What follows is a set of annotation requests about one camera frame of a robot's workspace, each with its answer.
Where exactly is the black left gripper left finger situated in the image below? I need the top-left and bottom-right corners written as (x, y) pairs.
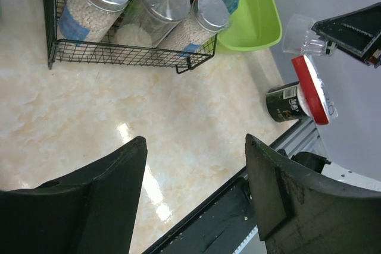
top-left (1, 136), bottom-right (148, 253)

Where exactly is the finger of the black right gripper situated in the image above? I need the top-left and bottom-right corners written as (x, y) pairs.
top-left (312, 2), bottom-right (380, 68)

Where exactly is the green plastic tub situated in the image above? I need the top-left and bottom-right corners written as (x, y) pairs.
top-left (216, 0), bottom-right (282, 54)

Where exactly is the black wire rack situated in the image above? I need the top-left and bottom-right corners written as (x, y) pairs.
top-left (43, 0), bottom-right (217, 74)

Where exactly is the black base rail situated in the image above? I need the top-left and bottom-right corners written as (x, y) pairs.
top-left (145, 119), bottom-right (326, 253)

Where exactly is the upturned wine glass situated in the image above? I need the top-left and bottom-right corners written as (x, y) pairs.
top-left (113, 0), bottom-right (191, 48)

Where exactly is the dark jar at right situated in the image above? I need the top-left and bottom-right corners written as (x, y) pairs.
top-left (266, 81), bottom-right (312, 123)

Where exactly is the silver lid spice jar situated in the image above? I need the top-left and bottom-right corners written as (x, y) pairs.
top-left (57, 0), bottom-right (129, 42)

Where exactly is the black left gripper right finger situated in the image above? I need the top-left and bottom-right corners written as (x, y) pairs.
top-left (245, 134), bottom-right (380, 253)

